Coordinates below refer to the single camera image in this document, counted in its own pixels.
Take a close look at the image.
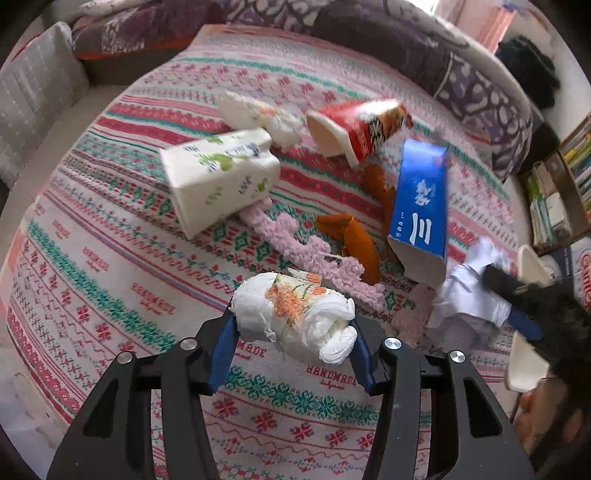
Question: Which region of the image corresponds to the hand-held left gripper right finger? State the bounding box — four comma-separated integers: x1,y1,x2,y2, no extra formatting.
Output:
350,318,536,480

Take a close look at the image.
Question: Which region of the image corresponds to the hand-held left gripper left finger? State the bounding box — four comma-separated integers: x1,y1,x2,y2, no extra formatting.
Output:
46,308,239,480

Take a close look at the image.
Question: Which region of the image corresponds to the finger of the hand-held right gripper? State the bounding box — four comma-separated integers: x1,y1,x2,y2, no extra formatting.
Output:
508,308,544,343
482,265,548,311

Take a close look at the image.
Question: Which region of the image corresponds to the white paper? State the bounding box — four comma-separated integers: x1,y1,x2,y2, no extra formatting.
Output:
425,236,515,349

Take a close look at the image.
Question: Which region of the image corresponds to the white orange-floral tissue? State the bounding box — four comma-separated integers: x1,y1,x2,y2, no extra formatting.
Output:
231,271,356,363

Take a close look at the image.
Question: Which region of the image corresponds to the white plastic chair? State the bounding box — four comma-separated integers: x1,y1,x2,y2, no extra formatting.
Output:
505,244,556,394

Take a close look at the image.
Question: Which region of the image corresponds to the white box with red print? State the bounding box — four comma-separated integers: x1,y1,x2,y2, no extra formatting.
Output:
567,240,591,317

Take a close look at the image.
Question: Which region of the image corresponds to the person's head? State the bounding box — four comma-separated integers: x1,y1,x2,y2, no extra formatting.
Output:
515,281,591,467

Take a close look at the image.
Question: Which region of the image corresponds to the blue carton box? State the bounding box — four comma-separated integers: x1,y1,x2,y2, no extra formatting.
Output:
387,137,450,283

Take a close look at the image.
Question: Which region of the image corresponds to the bookshelf with books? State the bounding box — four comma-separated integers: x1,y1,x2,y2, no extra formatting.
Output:
522,115,591,259

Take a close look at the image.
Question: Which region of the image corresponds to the pink fuzzy cloth strip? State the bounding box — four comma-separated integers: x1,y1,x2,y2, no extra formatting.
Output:
242,202,389,311

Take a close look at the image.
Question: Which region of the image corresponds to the patterned knit blanket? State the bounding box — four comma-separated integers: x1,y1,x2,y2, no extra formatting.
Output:
4,23,527,480

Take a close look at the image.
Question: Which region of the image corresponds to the white carton with green print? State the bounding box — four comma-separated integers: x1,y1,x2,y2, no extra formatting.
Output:
159,128,281,240

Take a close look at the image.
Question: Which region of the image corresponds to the black garment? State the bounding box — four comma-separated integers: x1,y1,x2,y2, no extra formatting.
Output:
496,36,561,109

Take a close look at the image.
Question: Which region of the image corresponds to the crumpled white floral tissue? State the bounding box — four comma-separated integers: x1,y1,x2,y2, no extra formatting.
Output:
217,90,303,151

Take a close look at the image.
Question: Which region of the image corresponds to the pink curtain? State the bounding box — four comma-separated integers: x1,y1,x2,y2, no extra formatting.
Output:
455,0,515,51

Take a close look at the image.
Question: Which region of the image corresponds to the dark patterned pillow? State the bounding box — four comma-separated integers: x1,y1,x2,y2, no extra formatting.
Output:
71,0,534,183

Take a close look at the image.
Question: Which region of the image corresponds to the grey pillow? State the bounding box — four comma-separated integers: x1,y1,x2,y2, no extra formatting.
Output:
0,21,90,190

